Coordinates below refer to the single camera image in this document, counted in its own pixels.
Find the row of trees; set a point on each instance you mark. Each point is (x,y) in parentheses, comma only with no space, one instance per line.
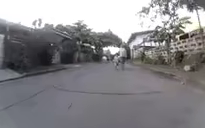
(90,38)

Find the grey asphalt road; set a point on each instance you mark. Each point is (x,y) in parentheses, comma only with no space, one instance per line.
(100,106)

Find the white building with dark roof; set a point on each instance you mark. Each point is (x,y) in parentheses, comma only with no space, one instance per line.
(138,40)

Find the building with sloped roof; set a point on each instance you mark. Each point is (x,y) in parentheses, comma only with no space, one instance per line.
(48,43)

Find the dirt verge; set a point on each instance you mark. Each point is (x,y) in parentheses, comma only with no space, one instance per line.
(193,75)

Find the concrete sidewalk with kerb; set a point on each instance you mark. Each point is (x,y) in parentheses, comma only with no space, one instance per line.
(3,75)

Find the building with dark gate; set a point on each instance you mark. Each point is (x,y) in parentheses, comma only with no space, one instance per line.
(0,46)

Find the concrete block wall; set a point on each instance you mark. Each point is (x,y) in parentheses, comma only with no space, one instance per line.
(193,43)

